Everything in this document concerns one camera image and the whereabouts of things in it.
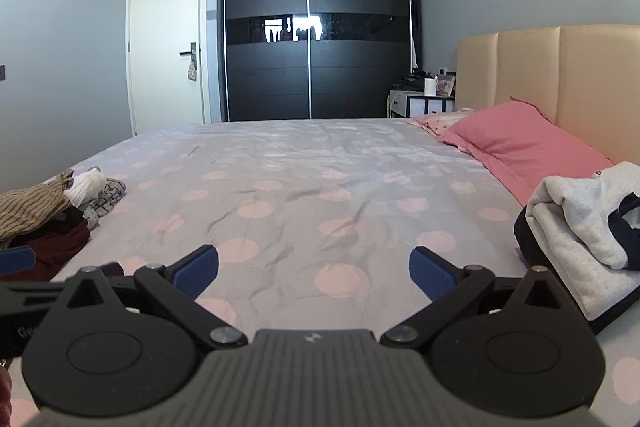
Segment dark sliding door wardrobe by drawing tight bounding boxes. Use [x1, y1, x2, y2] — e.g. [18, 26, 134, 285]
[218, 0, 423, 122]

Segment grey plaid garment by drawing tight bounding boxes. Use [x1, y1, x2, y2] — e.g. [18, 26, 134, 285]
[82, 177, 127, 228]

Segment beige padded headboard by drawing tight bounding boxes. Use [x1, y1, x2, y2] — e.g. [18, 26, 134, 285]
[455, 24, 640, 168]

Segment brown striped pants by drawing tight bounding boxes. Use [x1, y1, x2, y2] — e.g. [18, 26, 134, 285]
[0, 170, 76, 242]

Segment maroon garment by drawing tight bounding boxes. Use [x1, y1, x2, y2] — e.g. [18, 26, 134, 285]
[0, 207, 92, 280]

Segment folded white sweatshirt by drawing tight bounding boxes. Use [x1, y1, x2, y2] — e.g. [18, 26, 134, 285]
[527, 161, 640, 315]

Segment white crumpled cloth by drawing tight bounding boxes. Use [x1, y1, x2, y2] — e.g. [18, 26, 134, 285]
[65, 167, 108, 208]

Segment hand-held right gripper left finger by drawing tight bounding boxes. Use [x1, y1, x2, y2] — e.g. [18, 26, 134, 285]
[50, 244, 248, 350]

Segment pink patterned pillow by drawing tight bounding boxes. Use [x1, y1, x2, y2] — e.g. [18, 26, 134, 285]
[406, 108, 476, 138]

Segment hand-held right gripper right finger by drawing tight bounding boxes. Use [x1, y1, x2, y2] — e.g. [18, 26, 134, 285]
[380, 246, 588, 350]

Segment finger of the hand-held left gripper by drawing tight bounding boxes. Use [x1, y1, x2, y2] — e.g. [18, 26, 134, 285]
[0, 246, 37, 276]
[0, 278, 73, 315]

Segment white door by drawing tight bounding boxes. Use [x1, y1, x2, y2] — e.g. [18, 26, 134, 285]
[127, 0, 208, 136]

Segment white nightstand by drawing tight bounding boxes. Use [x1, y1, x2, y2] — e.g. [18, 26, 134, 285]
[389, 89, 456, 118]

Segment black bag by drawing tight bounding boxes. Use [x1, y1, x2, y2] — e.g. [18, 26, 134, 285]
[392, 71, 431, 92]

